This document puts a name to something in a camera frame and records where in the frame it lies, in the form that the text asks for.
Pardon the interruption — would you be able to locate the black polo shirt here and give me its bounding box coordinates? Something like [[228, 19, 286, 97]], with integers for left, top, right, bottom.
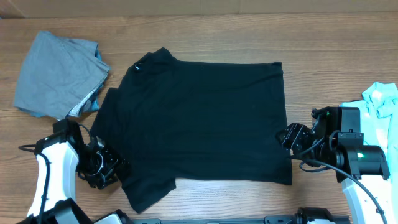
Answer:
[[90, 48, 292, 213]]

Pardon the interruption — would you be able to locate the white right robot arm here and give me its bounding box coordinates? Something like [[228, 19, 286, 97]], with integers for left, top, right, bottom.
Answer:
[[276, 107, 397, 223]]

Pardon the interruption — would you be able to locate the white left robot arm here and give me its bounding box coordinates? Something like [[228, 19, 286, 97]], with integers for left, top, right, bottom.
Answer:
[[19, 119, 128, 223]]

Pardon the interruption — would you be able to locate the white striped folded garment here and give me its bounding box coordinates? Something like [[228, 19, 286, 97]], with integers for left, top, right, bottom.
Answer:
[[67, 83, 104, 117]]

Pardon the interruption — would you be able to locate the light blue shirt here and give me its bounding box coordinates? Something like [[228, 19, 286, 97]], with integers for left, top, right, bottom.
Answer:
[[338, 82, 398, 156]]

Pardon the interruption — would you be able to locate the grey folded shirt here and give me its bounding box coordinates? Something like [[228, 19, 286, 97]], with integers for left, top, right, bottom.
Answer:
[[14, 31, 110, 120]]

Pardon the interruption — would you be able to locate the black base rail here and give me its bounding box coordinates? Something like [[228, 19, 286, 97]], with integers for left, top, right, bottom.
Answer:
[[127, 215, 352, 224]]

